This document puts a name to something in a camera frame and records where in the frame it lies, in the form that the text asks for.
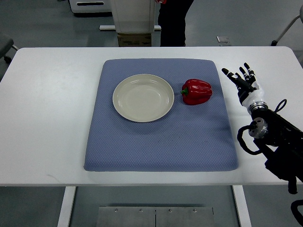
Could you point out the metal base plate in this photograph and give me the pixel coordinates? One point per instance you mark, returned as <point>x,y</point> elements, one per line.
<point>155,217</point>

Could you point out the right white table leg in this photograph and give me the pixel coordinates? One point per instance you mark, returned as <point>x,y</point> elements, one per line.
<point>241,206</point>

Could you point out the grey floor socket plate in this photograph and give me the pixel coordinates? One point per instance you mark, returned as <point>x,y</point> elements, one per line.
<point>223,39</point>

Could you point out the left white table leg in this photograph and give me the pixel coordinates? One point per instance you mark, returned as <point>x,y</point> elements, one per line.
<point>67,206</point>

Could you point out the blue textured mat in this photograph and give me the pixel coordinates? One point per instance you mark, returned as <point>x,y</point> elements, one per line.
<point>188,138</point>

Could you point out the cream round plate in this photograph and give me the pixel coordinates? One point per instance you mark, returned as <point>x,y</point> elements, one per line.
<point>143,98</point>

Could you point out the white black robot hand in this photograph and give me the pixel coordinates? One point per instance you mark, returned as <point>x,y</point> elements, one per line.
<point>250,92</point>

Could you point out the person in black trousers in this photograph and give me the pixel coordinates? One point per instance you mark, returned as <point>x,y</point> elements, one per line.
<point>172,20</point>

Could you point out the cardboard box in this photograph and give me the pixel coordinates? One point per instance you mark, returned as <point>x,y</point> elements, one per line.
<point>134,40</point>

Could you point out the grey office chair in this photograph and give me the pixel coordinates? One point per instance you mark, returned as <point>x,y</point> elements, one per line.
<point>6,43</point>

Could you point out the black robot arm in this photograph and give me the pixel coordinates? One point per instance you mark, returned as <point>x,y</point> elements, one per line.
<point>278,140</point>

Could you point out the white cabinet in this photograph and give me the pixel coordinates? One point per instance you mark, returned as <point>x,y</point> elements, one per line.
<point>90,6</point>

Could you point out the red bell pepper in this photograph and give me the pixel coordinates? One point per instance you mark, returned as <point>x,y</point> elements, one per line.
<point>195,92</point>

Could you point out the white table leg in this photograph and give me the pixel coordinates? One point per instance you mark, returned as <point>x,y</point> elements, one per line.
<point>67,206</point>
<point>241,206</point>

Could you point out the white chair leg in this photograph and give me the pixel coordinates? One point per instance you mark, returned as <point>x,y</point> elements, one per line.
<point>300,16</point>

